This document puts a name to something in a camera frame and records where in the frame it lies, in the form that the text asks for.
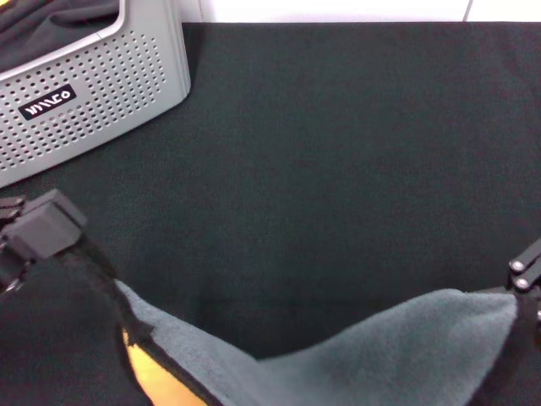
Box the grey yellow towel black trim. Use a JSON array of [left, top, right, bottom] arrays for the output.
[[0, 241, 541, 406]]

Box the grey perforated plastic storage box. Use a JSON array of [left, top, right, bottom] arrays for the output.
[[0, 0, 192, 188]]

